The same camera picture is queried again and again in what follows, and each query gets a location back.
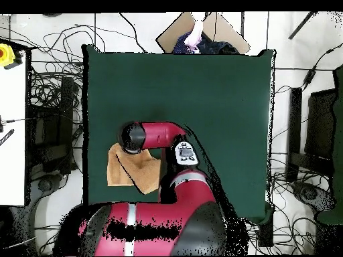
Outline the orange terry towel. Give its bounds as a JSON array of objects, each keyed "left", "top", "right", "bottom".
[{"left": 106, "top": 142, "right": 162, "bottom": 195}]

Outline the dark green table cloth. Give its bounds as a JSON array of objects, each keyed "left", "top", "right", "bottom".
[{"left": 81, "top": 44, "right": 277, "bottom": 224}]

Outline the dark blue garment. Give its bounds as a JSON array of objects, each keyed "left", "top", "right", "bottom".
[{"left": 171, "top": 31, "right": 240, "bottom": 55}]

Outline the pink garment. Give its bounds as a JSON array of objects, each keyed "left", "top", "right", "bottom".
[{"left": 183, "top": 19, "right": 204, "bottom": 54}]

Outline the brown cardboard box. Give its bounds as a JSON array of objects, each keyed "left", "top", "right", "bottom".
[{"left": 155, "top": 11, "right": 251, "bottom": 55}]

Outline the grey chair base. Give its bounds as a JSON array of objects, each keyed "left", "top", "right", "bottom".
[
  {"left": 27, "top": 172, "right": 65, "bottom": 215},
  {"left": 291, "top": 181, "right": 336, "bottom": 215}
]

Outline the white desk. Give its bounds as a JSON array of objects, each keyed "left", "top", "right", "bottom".
[{"left": 0, "top": 52, "right": 27, "bottom": 207}]

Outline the black metal bar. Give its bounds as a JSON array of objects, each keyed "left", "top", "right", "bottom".
[{"left": 288, "top": 11, "right": 318, "bottom": 40}]

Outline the yellow emergency stop button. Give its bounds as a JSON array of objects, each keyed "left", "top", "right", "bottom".
[{"left": 0, "top": 42, "right": 24, "bottom": 70}]

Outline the black cable tangle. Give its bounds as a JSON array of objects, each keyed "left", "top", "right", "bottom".
[
  {"left": 267, "top": 152, "right": 322, "bottom": 255},
  {"left": 27, "top": 23, "right": 105, "bottom": 113}
]

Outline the black power adapter with cable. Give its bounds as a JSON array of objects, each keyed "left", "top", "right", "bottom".
[{"left": 301, "top": 48, "right": 343, "bottom": 89}]

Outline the black ribbed strap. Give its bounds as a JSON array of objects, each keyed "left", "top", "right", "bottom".
[{"left": 0, "top": 128, "right": 15, "bottom": 147}]

